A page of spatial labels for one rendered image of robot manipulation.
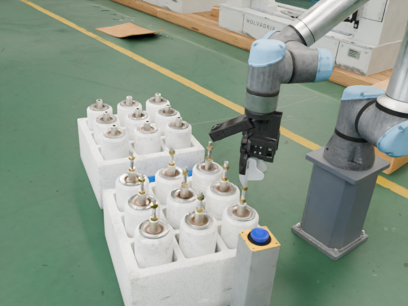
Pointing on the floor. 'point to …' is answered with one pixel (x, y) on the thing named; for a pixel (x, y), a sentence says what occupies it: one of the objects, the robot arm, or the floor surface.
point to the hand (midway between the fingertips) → (242, 180)
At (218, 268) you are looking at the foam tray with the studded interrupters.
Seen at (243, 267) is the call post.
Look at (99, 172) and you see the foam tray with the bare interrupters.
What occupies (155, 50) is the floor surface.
